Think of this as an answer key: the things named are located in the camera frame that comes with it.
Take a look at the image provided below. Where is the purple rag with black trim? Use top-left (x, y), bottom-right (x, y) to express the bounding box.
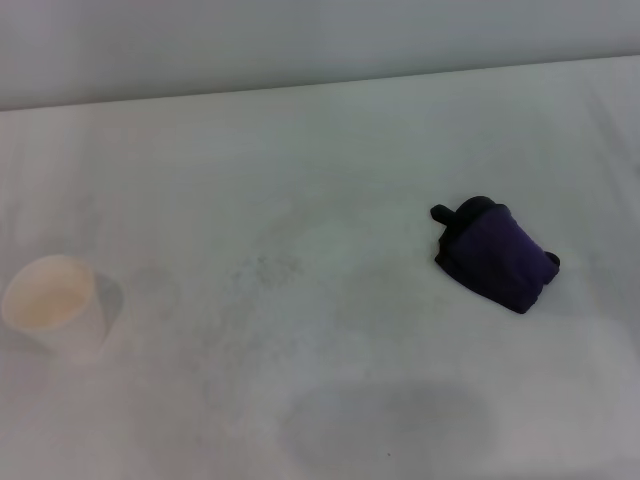
top-left (429, 195), bottom-right (562, 316)

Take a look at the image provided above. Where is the white paper cup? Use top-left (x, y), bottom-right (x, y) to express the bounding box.
top-left (1, 254), bottom-right (114, 362)

